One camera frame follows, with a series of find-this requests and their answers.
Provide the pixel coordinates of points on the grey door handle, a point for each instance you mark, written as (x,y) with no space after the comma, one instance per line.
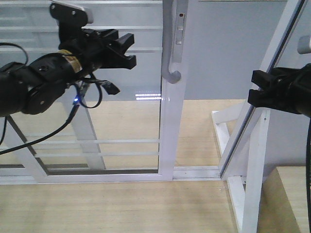
(167,39)

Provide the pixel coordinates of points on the white door frame support post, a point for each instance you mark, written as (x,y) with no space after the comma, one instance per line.
(265,138)

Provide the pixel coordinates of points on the white door bottom track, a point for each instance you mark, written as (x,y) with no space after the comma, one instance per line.
(12,176)

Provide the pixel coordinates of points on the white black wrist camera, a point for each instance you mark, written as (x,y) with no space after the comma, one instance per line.
(70,16)

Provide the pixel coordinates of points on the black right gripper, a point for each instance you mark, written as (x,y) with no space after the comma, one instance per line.
(291,91)

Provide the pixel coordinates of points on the light wooden floor platform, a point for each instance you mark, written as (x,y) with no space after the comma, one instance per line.
(132,207)

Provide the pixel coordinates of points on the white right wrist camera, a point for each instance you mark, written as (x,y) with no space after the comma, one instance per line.
(304,44)

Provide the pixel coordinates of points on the white framed sliding glass door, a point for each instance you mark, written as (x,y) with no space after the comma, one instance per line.
(133,132)

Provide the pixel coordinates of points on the light wooden box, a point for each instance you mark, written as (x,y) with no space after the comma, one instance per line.
(283,205)

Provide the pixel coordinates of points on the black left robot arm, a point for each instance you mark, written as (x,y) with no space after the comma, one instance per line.
(32,89)

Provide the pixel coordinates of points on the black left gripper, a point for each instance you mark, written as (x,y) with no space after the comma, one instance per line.
(87,50)

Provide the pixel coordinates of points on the grey door lock plate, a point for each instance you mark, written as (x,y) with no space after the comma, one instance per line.
(179,37)

